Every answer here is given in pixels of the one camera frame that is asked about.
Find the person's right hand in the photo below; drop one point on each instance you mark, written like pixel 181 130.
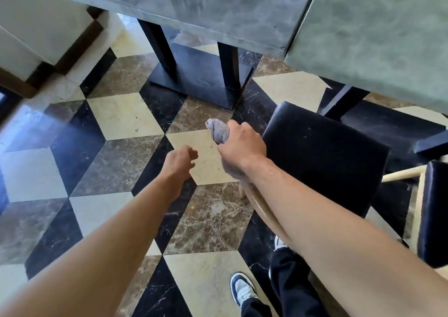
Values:
pixel 245 148

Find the person's left hand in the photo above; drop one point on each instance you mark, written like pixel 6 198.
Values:
pixel 176 164

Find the person's right sneaker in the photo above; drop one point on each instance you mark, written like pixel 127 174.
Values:
pixel 279 242

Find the black trousers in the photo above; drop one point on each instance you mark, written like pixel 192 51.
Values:
pixel 294 288

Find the grey marble table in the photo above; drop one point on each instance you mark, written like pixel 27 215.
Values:
pixel 217 1

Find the person's left fingers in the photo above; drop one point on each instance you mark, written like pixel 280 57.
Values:
pixel 190 153

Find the green marble table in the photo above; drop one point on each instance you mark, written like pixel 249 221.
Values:
pixel 378 36

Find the person's right forearm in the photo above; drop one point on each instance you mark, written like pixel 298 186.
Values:
pixel 336 243

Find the person's right fingers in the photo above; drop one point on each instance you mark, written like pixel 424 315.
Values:
pixel 233 128

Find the black seat wooden chair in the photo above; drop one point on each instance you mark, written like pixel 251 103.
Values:
pixel 322 155
pixel 434 215

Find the white sofa dark wood base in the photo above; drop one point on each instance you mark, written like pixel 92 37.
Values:
pixel 38 22

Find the black table pedestal base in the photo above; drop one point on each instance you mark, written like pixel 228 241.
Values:
pixel 199 71
pixel 392 131

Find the person's left sneaker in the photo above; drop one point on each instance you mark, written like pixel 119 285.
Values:
pixel 243 287

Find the grey cleaning cloth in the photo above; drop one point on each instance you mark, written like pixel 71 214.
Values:
pixel 218 131

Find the person's left forearm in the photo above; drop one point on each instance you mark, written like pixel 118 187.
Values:
pixel 105 250

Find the person's sneaker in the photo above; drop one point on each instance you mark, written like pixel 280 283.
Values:
pixel 279 242
pixel 243 287

